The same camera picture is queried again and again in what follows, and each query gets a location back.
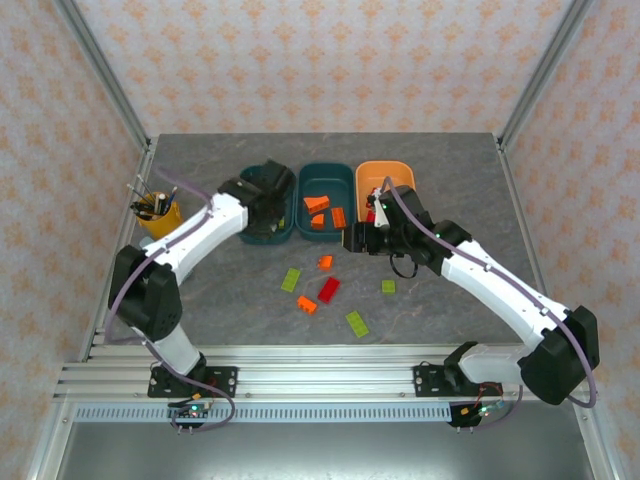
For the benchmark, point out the aluminium side rail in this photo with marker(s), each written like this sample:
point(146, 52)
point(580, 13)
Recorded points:
point(517, 200)
point(143, 167)

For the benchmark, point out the white marker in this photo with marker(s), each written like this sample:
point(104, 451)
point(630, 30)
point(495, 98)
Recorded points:
point(161, 201)

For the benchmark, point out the small orange lego brick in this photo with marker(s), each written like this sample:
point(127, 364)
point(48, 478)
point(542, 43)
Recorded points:
point(325, 262)

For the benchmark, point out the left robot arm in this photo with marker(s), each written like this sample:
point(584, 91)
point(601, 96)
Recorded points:
point(200, 235)

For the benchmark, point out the green long lego brick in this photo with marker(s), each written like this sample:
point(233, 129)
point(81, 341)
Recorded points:
point(357, 324)
point(291, 279)

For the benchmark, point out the large orange wedge lego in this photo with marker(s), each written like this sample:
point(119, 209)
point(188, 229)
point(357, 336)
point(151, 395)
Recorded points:
point(316, 203)

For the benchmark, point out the small control circuit board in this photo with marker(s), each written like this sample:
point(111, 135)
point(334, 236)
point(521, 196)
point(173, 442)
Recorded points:
point(467, 412)
point(192, 411)

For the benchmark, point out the grey pencil white tip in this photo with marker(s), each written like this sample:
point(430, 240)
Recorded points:
point(146, 187)

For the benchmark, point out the wide aluminium base rail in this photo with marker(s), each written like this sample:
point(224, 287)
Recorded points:
point(325, 372)

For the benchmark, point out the shiny metal panel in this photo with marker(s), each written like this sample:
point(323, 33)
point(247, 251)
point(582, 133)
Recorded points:
point(320, 452)

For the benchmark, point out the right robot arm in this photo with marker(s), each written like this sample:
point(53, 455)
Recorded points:
point(500, 290)

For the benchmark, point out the silver pen white tip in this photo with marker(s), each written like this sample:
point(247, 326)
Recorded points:
point(137, 191)

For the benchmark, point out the red sloped lego brick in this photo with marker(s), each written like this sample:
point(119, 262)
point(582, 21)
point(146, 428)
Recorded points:
point(370, 216)

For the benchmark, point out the orange plastic container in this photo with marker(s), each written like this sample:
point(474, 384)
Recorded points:
point(370, 172)

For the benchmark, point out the blue pen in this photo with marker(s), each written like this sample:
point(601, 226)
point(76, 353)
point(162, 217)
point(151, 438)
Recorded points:
point(172, 195)

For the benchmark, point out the small orange wedge lego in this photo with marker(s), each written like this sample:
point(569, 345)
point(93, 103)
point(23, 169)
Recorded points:
point(317, 221)

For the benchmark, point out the yellow pen cup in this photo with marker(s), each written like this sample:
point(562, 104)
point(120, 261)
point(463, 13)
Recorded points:
point(160, 222)

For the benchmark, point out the orange long lego brick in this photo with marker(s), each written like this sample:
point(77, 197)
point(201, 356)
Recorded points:
point(338, 218)

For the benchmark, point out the lower aluminium frame post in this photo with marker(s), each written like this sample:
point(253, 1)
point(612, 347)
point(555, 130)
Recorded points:
point(597, 450)
point(47, 450)

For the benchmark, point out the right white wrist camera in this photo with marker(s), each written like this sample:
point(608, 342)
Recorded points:
point(380, 215)

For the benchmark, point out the black marker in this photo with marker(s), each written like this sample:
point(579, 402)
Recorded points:
point(141, 211)

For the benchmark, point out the dark teal plastic container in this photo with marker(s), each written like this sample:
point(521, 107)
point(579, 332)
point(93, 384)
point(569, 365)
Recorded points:
point(326, 180)
point(247, 175)

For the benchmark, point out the aluminium frame post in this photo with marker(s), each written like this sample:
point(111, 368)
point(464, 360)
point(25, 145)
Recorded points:
point(47, 450)
point(597, 450)
point(103, 70)
point(546, 70)

